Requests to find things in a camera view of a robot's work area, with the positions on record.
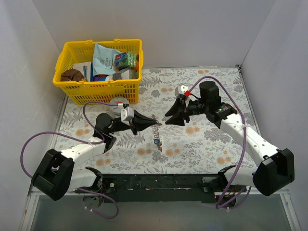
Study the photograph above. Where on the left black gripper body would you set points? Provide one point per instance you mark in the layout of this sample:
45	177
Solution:
134	122

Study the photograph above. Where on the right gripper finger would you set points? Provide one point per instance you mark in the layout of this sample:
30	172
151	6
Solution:
178	108
176	119

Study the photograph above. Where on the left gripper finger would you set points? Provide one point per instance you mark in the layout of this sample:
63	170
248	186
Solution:
140	119
137	127

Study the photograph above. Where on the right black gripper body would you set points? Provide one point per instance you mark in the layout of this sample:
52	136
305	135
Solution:
185	111

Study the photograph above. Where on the silver disc keyring organiser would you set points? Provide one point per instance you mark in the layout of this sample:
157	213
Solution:
155	130

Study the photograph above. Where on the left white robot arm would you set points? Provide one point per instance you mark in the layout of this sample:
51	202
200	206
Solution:
58	171

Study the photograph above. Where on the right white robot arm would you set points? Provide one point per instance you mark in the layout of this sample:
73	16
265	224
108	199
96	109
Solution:
274	167

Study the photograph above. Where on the floral patterned table mat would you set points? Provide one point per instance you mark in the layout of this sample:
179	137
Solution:
197	147

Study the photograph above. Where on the yellow plastic basket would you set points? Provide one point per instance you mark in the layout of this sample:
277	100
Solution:
82	92

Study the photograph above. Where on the orange item in basket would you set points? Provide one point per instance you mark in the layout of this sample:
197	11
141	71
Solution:
136	67

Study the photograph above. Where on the blue green carton box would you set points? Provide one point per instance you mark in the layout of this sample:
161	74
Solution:
125	59

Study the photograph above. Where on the white blue paper box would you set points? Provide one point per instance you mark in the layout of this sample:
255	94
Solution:
86	69

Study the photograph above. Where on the light blue chips bag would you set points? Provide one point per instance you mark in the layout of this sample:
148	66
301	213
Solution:
103	60

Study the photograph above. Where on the brown round pouch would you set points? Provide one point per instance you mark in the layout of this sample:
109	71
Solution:
71	75

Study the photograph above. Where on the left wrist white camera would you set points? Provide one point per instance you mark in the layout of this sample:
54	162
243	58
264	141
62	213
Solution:
126	112

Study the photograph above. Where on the wrist white camera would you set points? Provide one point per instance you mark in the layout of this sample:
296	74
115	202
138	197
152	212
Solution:
126	112
182	92

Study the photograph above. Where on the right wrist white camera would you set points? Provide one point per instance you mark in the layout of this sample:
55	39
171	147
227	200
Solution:
182	92

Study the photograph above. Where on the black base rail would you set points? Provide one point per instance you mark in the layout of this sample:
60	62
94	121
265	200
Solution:
160	187

